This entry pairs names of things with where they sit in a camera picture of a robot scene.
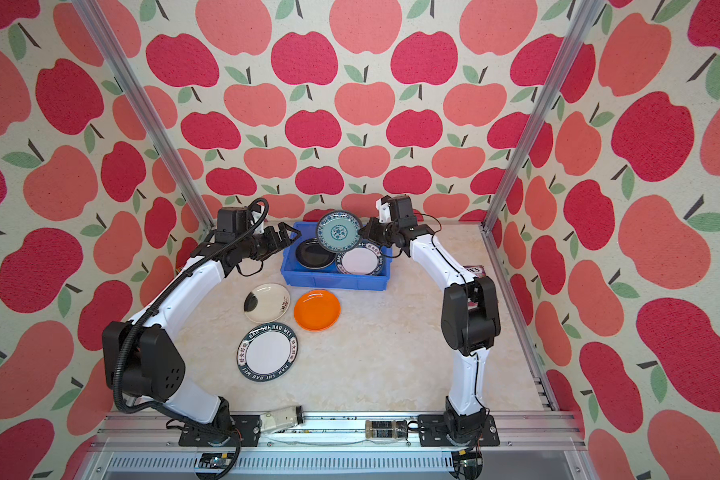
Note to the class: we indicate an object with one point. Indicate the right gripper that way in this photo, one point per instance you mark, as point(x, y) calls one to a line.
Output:
point(369, 232)

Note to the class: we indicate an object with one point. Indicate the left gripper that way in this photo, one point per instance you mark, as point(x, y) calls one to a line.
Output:
point(284, 240)

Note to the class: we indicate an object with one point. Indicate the black plate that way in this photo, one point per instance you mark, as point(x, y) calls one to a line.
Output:
point(311, 255)

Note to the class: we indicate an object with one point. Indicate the green-rim Hao Wei plate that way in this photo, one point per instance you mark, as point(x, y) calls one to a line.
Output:
point(364, 259)
point(267, 352)

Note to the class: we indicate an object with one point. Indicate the grey-green patterned plate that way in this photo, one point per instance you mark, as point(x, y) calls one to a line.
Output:
point(338, 231)

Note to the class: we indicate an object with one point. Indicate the plain cream plate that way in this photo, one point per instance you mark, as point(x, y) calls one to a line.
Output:
point(267, 303)

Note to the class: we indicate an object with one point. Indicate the orange plate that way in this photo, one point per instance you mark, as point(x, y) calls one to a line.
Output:
point(317, 310)

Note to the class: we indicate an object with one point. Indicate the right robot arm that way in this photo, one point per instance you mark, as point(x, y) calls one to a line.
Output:
point(470, 319)

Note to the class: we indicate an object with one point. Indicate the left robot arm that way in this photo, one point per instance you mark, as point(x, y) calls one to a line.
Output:
point(143, 367)

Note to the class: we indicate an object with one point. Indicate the blue plastic bin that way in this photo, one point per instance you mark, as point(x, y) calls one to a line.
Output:
point(296, 275)

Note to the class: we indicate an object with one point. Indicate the purple candy bag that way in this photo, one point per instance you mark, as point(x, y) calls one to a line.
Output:
point(477, 270)

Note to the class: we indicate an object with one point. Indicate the beige connector box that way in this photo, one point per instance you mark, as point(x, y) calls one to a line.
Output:
point(282, 419)

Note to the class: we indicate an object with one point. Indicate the small dark electronics module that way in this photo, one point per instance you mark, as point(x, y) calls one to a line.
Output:
point(386, 430)

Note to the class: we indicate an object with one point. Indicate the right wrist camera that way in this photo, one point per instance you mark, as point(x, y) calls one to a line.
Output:
point(383, 209)

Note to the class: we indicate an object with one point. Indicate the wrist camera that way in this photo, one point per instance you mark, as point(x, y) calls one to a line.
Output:
point(256, 219)
point(383, 209)

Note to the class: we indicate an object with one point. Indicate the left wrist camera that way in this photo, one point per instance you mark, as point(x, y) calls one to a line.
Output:
point(256, 219)

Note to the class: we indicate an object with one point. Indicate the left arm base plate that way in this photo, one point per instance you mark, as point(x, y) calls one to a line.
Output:
point(242, 430)

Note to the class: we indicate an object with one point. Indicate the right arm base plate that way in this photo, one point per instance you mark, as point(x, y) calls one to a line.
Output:
point(441, 430)

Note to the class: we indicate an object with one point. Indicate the front aluminium frame rail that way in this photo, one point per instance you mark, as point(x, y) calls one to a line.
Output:
point(332, 445)

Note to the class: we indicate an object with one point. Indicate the left aluminium frame post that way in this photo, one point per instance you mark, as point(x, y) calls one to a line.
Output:
point(106, 41)

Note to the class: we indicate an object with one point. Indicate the aluminium frame post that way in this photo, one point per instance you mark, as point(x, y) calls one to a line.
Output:
point(550, 92)
point(106, 41)

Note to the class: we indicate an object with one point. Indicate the right aluminium frame post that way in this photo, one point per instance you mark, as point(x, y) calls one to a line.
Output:
point(550, 92)

